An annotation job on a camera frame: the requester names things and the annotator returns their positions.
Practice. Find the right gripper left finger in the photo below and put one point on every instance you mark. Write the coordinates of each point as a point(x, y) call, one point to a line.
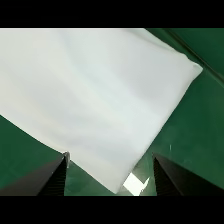
point(46, 180)

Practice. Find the white garment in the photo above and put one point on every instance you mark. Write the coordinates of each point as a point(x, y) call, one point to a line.
point(93, 96)

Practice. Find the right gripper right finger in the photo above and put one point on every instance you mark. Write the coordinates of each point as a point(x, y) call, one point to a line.
point(176, 178)

